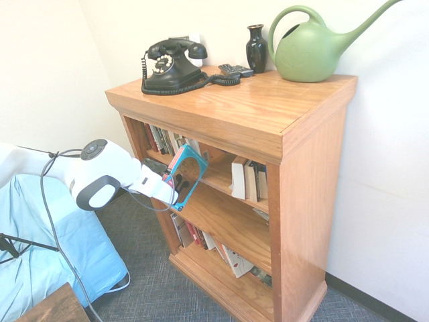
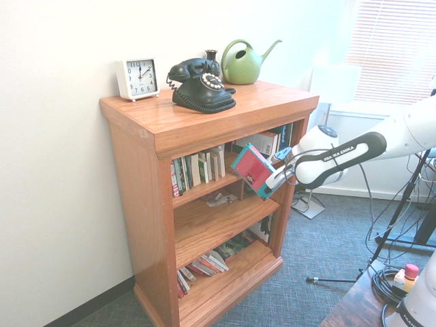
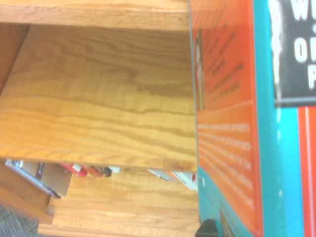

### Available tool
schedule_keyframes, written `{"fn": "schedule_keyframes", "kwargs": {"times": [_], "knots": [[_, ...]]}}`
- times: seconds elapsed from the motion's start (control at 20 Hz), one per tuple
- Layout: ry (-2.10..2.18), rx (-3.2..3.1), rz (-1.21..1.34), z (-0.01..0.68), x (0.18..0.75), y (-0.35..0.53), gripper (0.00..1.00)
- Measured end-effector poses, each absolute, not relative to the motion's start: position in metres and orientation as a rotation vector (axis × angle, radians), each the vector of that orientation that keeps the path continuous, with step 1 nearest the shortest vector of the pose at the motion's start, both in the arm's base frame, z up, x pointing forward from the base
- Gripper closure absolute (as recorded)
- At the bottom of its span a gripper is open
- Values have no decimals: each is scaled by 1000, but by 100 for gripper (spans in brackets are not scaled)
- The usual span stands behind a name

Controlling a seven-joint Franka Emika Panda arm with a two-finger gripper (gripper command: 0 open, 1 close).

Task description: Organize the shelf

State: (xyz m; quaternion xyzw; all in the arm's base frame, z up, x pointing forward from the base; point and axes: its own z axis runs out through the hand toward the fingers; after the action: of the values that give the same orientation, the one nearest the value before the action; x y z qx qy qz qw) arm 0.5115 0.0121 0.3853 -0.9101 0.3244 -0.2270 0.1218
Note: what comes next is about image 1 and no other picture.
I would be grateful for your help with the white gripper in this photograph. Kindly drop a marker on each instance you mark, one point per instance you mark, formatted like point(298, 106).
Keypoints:
point(154, 188)

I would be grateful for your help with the teal and red book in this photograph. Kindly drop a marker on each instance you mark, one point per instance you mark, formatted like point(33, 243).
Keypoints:
point(191, 164)

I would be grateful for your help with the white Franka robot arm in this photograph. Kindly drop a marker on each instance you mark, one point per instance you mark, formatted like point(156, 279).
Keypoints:
point(110, 164)

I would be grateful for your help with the cream paperback book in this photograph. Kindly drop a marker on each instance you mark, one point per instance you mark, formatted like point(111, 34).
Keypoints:
point(194, 144)
point(174, 142)

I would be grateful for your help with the grey white book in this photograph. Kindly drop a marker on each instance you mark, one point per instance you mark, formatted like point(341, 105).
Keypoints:
point(179, 229)

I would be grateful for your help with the green spine book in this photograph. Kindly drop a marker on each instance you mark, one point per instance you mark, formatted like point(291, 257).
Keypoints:
point(162, 141)

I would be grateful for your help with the small red white book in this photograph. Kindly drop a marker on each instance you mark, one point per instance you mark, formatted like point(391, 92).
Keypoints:
point(193, 234)

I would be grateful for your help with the red white spine book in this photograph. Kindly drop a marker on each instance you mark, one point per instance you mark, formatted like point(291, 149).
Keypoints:
point(151, 137)

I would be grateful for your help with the dark spine book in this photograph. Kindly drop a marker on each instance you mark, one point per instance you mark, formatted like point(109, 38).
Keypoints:
point(250, 181)

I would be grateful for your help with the Thailand travel guide book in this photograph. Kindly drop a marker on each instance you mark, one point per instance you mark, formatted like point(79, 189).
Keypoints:
point(262, 182)

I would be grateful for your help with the white red patterned book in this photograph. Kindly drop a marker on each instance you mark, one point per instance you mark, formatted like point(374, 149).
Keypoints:
point(238, 261)

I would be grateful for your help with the black vintage rotary telephone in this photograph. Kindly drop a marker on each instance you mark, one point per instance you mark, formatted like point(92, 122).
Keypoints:
point(174, 72)

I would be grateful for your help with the light blue cloth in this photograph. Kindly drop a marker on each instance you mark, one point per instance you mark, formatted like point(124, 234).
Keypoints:
point(83, 251)

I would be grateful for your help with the flat green cover book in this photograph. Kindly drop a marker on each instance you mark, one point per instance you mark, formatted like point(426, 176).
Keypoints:
point(263, 276)

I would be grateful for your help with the wooden bookshelf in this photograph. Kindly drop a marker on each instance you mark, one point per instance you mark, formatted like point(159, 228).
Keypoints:
point(311, 201)

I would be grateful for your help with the black glossy vase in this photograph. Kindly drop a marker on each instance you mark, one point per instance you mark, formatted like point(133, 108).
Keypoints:
point(256, 50)

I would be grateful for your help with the green plastic watering can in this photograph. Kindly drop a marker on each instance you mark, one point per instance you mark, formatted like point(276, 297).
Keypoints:
point(305, 57)

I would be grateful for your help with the black camera tripod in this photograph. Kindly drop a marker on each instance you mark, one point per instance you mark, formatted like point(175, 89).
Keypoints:
point(6, 250)

